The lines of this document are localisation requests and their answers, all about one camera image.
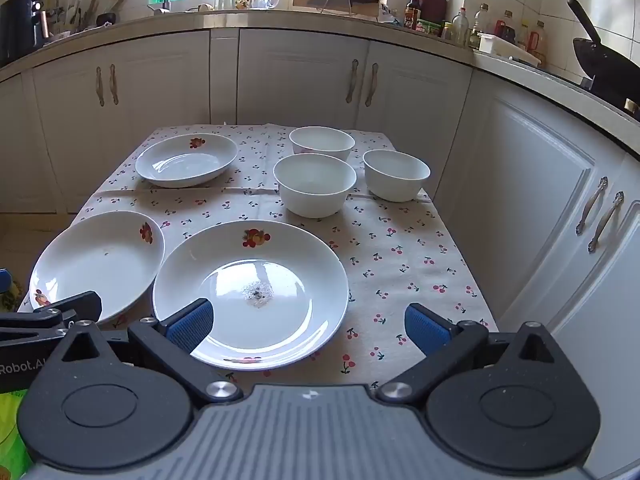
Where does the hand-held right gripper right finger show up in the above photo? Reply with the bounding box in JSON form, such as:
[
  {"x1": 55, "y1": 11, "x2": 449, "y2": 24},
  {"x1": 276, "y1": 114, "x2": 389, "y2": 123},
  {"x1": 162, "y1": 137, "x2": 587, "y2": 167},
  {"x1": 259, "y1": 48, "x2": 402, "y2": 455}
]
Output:
[{"x1": 375, "y1": 303, "x2": 576, "y2": 405}]

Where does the white plastic tray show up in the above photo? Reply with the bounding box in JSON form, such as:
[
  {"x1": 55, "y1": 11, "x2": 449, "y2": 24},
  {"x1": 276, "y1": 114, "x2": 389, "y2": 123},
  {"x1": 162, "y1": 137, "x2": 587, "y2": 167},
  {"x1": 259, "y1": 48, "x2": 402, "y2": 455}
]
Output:
[{"x1": 478, "y1": 33, "x2": 544, "y2": 67}]

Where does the black wok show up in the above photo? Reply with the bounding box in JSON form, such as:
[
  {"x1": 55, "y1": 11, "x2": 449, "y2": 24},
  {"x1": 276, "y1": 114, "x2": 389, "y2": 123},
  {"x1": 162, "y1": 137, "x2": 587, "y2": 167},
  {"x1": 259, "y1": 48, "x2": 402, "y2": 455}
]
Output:
[{"x1": 567, "y1": 0, "x2": 640, "y2": 107}]

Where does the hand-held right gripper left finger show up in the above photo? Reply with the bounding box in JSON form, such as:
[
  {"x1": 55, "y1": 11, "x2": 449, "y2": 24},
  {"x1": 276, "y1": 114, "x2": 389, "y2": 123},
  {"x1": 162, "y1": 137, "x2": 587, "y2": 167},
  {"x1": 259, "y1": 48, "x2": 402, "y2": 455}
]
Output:
[{"x1": 42, "y1": 298, "x2": 246, "y2": 407}]

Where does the red condiment bottle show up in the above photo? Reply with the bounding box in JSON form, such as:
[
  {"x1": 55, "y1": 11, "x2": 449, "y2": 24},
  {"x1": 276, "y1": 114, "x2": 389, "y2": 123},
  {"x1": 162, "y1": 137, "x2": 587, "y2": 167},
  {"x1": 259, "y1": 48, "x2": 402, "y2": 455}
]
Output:
[{"x1": 494, "y1": 10, "x2": 517, "y2": 44}]

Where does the green patterned bag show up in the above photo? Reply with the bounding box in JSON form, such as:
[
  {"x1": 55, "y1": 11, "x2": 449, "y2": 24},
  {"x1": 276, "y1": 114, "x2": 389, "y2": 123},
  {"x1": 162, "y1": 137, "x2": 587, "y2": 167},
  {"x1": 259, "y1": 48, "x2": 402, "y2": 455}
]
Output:
[{"x1": 0, "y1": 389, "x2": 34, "y2": 480}]

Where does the white ceramic bowl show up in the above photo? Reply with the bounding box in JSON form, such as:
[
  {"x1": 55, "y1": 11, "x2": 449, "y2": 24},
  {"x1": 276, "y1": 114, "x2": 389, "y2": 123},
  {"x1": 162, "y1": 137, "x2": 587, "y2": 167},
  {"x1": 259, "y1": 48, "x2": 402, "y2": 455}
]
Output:
[
  {"x1": 273, "y1": 153, "x2": 357, "y2": 219},
  {"x1": 289, "y1": 126, "x2": 356, "y2": 163},
  {"x1": 363, "y1": 149, "x2": 431, "y2": 203}
]

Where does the orange condiment bottle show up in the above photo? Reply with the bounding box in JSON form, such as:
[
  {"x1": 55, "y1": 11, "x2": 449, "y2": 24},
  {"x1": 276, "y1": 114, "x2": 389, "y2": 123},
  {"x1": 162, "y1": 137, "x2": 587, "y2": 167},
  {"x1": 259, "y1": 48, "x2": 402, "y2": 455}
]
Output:
[{"x1": 529, "y1": 20, "x2": 547, "y2": 64}]

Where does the clear condiment bottle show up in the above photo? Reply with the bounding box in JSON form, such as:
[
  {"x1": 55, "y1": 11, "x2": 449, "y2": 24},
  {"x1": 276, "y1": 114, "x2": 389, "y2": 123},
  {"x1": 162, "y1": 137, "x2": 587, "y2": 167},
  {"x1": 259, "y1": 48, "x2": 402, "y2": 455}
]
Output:
[
  {"x1": 469, "y1": 3, "x2": 490, "y2": 49},
  {"x1": 452, "y1": 7, "x2": 471, "y2": 44}
]

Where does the cherry print tablecloth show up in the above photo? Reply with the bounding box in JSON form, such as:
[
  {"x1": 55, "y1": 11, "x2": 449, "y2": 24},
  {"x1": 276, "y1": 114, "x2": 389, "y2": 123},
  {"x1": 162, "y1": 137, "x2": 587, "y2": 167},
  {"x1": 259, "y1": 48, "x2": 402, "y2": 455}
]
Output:
[{"x1": 17, "y1": 122, "x2": 501, "y2": 396}]

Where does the white plate with fruit print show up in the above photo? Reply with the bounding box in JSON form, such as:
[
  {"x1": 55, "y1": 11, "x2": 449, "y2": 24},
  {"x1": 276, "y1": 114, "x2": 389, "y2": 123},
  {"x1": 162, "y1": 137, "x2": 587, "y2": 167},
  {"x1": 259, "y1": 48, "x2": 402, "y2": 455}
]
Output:
[
  {"x1": 135, "y1": 133, "x2": 239, "y2": 189},
  {"x1": 29, "y1": 211, "x2": 166, "y2": 325},
  {"x1": 152, "y1": 220, "x2": 349, "y2": 372}
]

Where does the beige kitchen countertop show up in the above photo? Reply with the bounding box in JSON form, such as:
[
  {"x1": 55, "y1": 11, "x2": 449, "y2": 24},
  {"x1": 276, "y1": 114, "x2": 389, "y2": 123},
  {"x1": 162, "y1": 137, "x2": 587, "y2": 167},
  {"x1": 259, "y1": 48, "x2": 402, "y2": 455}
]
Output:
[{"x1": 0, "y1": 7, "x2": 640, "y2": 161}]

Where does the white kitchen cabinet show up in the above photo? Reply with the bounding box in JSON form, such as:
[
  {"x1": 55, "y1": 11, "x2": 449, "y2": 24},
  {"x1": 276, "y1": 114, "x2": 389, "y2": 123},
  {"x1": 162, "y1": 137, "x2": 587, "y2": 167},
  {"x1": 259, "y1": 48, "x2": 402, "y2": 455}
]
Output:
[{"x1": 0, "y1": 10, "x2": 640, "y2": 480}]

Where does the black kitchen appliance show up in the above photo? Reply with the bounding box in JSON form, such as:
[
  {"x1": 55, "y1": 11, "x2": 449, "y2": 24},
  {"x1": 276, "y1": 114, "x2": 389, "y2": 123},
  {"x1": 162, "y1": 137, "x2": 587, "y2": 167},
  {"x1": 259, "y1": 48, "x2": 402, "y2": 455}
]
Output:
[{"x1": 0, "y1": 0, "x2": 49, "y2": 63}]

